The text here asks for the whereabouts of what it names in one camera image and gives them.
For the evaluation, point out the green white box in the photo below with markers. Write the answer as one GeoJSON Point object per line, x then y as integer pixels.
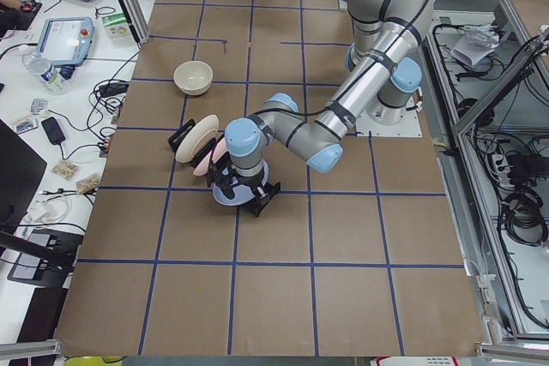
{"type": "Point", "coordinates": [116, 26]}

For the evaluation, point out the black plate rack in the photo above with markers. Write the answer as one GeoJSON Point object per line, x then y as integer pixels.
{"type": "Point", "coordinates": [232, 163]}

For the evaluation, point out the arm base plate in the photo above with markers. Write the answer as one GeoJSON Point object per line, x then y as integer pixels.
{"type": "Point", "coordinates": [378, 120]}

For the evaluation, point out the cream bowl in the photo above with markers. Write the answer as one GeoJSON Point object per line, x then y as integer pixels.
{"type": "Point", "coordinates": [193, 77]}

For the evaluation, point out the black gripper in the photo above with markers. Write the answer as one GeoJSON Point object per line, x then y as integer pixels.
{"type": "Point", "coordinates": [248, 181]}

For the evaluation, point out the plastic water bottle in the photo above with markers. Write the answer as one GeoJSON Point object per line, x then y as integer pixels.
{"type": "Point", "coordinates": [45, 72]}

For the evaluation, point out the blue plate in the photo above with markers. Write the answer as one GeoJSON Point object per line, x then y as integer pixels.
{"type": "Point", "coordinates": [238, 201]}

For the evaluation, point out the cream plate in rack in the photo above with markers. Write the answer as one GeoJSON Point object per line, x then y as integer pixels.
{"type": "Point", "coordinates": [197, 138]}

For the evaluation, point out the pink plate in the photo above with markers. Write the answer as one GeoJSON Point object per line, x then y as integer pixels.
{"type": "Point", "coordinates": [210, 154]}

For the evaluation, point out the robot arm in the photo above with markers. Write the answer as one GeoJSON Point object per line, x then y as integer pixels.
{"type": "Point", "coordinates": [385, 32]}

